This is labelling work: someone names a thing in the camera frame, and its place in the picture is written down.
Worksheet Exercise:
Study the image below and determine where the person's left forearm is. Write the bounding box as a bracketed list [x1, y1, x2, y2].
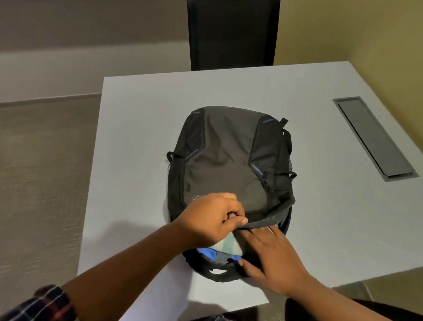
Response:
[58, 213, 192, 321]

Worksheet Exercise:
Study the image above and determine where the grey table cable hatch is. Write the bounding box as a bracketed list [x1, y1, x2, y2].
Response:
[326, 94, 423, 184]

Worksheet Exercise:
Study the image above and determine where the green white striped towel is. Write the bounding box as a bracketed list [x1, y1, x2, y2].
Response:
[208, 230, 246, 258]

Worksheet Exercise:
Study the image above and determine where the person's left hand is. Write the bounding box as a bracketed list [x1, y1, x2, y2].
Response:
[169, 188, 251, 255]

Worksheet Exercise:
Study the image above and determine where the person's right hand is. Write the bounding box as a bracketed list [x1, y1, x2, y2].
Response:
[232, 222, 316, 299]

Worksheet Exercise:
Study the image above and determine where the grey backpack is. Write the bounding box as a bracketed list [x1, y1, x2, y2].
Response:
[157, 101, 304, 289]

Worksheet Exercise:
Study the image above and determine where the white table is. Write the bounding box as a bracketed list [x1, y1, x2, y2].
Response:
[73, 41, 423, 321]

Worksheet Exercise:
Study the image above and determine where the person's right forearm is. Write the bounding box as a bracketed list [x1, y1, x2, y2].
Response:
[285, 274, 423, 321]

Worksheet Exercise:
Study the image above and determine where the black mesh-back chair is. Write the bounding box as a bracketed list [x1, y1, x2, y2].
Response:
[181, 0, 282, 78]

